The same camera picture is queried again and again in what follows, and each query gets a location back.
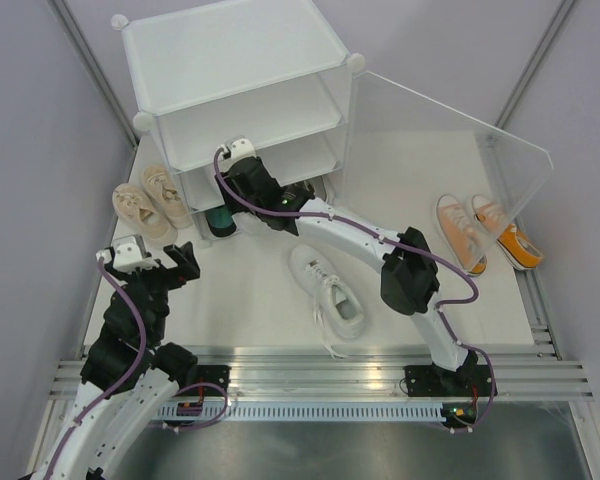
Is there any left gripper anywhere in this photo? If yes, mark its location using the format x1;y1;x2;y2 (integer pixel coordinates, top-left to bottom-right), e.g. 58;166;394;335
107;241;200;341

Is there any grey canvas sneaker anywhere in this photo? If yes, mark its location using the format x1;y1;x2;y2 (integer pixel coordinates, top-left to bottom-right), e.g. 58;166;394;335
306;177;331;202

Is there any white sneaker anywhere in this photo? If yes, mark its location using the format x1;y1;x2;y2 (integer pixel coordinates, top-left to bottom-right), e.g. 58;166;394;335
289;244;367;360

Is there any orange canvas sneaker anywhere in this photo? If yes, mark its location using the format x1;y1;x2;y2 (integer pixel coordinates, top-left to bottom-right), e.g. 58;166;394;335
471;195;544;271
435;194;487;277

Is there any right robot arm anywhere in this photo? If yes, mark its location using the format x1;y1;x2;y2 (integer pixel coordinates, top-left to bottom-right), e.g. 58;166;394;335
213;152;478;395

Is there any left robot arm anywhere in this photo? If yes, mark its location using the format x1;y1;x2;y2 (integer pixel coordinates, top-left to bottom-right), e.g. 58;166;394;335
29;235;200;479

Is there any white plastic shoe cabinet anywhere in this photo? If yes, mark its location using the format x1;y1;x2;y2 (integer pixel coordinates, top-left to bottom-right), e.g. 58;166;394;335
111;1;365;245

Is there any translucent cabinet door panel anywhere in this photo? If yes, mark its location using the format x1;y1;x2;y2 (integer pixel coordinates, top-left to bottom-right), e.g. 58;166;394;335
337;72;553;268

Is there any beige sneaker right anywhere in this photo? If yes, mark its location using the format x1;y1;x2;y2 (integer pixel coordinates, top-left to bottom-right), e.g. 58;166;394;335
141;164;193;230

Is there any beige sneaker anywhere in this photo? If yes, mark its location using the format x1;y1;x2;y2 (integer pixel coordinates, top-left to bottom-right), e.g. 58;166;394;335
112;183;178;247
141;164;193;230

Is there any beige sneaker left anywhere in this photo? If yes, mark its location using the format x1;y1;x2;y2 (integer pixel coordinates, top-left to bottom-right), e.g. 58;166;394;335
112;183;178;247

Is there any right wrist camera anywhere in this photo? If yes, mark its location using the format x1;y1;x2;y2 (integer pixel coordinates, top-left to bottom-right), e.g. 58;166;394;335
219;136;256;165

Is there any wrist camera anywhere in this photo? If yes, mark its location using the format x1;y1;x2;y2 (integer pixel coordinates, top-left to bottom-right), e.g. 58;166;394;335
219;136;256;165
96;234;158;274

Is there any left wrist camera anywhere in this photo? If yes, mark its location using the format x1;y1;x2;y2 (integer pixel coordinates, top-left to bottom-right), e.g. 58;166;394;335
96;234;158;274

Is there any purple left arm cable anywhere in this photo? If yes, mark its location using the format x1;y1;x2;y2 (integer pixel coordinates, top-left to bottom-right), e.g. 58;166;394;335
42;259;149;476

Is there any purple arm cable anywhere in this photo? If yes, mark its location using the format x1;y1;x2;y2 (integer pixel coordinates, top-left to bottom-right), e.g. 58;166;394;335
213;147;496;431
42;259;149;476

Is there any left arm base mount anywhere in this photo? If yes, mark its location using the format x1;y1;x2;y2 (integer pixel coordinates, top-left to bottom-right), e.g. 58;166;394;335
176;364;231;401

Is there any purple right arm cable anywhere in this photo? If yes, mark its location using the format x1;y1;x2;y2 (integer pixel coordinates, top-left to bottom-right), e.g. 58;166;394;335
213;147;496;431

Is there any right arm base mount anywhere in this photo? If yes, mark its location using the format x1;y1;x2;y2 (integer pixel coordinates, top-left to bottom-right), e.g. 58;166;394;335
404;364;494;398

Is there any aluminium frame rail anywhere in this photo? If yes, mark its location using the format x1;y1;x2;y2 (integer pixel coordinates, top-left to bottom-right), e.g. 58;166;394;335
49;357;596;401

